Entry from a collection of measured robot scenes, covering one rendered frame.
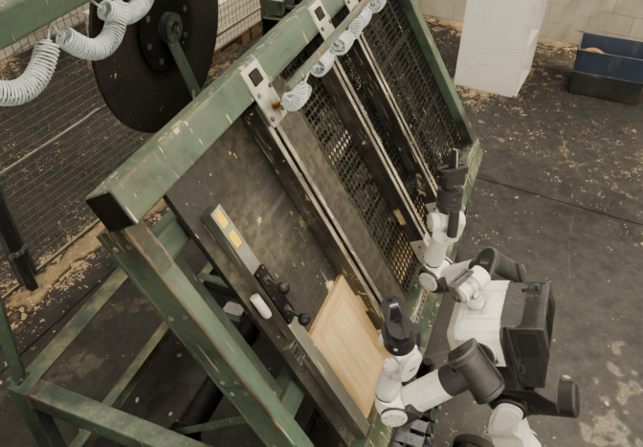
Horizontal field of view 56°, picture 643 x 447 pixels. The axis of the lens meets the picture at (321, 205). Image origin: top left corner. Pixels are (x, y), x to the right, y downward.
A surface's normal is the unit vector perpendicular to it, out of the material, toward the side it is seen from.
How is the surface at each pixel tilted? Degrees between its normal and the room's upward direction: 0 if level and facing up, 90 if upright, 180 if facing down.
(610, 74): 90
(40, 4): 90
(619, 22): 90
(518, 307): 23
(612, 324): 0
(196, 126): 60
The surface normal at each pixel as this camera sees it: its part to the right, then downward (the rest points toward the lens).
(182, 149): 0.81, -0.18
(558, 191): 0.00, -0.77
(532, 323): -0.36, -0.80
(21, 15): 0.93, 0.24
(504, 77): -0.47, 0.56
